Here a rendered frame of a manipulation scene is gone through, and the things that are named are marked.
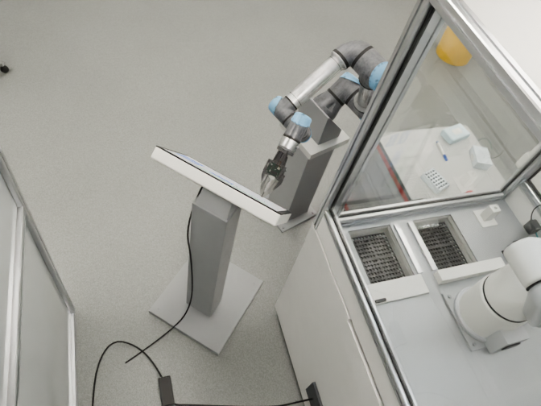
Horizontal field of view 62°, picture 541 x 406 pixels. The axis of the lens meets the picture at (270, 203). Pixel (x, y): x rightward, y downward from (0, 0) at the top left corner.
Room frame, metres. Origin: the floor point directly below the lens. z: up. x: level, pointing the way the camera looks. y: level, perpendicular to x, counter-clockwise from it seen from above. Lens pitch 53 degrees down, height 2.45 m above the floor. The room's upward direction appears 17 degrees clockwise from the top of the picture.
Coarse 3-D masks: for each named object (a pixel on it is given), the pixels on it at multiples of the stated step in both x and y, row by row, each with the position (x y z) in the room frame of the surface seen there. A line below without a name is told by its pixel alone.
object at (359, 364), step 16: (320, 256) 0.97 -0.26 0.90; (320, 272) 0.93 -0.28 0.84; (336, 288) 0.83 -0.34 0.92; (336, 304) 0.79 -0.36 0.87; (336, 320) 0.76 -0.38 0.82; (352, 336) 0.67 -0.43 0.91; (352, 352) 0.63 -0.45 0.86; (352, 368) 0.60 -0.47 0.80; (368, 368) 0.57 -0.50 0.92; (368, 384) 0.53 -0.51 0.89; (368, 400) 0.49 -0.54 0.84
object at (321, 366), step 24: (312, 264) 0.98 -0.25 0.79; (288, 288) 1.04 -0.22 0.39; (312, 288) 0.92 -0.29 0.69; (288, 312) 0.97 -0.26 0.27; (312, 312) 0.86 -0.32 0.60; (288, 336) 0.90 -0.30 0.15; (312, 336) 0.79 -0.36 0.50; (336, 336) 0.72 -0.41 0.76; (312, 360) 0.72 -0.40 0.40; (336, 360) 0.65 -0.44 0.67; (312, 384) 0.64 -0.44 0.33; (336, 384) 0.59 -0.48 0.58
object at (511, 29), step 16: (464, 0) 1.07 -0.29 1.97; (480, 0) 1.10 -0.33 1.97; (496, 0) 1.12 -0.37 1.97; (512, 0) 1.14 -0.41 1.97; (528, 0) 1.17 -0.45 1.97; (480, 16) 1.02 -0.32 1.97; (496, 16) 1.04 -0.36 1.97; (512, 16) 1.07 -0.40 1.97; (528, 16) 1.09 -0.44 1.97; (496, 32) 0.97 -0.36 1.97; (512, 32) 1.00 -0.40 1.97; (528, 32) 1.02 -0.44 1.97; (512, 48) 0.93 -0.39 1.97; (528, 48) 0.95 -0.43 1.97; (528, 64) 0.89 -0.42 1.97
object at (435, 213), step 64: (448, 64) 0.94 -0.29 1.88; (384, 128) 1.01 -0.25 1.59; (448, 128) 0.85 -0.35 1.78; (512, 128) 0.74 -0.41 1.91; (384, 192) 0.90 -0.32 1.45; (448, 192) 0.76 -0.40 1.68; (512, 192) 0.66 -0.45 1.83; (384, 256) 0.78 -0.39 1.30; (448, 256) 0.66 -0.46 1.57; (512, 256) 0.58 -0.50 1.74; (384, 320) 0.65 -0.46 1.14; (448, 320) 0.55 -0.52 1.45; (512, 320) 0.49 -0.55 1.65; (448, 384) 0.44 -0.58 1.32; (512, 384) 0.39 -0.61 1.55
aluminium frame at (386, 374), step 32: (448, 0) 1.00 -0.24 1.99; (416, 32) 1.06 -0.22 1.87; (480, 32) 0.91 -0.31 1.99; (480, 64) 0.85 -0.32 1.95; (512, 64) 0.83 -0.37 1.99; (384, 96) 1.06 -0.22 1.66; (512, 96) 0.76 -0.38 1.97; (352, 160) 1.06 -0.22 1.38; (320, 224) 1.04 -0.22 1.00; (352, 288) 0.78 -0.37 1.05; (352, 320) 0.71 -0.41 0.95; (384, 352) 0.57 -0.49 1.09; (384, 384) 0.50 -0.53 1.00
